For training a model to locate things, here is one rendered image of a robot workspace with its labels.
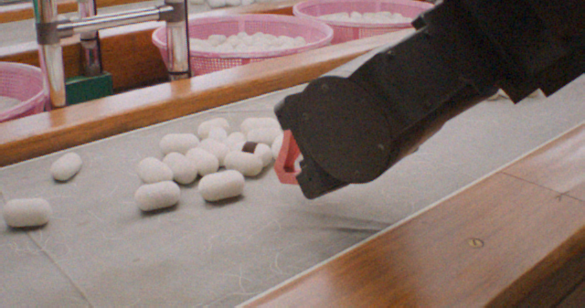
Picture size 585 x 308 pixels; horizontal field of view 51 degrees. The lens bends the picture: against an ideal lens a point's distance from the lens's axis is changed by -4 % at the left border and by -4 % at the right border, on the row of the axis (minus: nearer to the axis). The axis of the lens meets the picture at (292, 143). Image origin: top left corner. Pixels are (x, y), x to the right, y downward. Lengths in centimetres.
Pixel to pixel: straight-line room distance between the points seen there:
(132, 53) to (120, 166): 46
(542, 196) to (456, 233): 9
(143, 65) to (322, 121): 73
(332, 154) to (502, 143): 34
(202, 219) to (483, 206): 20
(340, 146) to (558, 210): 20
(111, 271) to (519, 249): 26
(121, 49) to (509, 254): 73
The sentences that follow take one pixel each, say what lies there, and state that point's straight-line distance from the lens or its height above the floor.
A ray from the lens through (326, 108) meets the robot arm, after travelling 31.
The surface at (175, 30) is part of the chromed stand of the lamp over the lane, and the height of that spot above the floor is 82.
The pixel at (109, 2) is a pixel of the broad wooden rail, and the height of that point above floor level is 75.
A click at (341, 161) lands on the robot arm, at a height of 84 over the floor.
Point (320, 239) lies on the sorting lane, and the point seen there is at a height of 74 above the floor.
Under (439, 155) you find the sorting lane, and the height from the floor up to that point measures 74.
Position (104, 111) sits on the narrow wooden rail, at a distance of 65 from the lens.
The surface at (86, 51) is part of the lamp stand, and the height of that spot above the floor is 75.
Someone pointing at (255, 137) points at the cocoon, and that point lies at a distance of 58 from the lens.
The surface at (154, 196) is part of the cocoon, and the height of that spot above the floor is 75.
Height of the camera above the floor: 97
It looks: 22 degrees down
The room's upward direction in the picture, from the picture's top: straight up
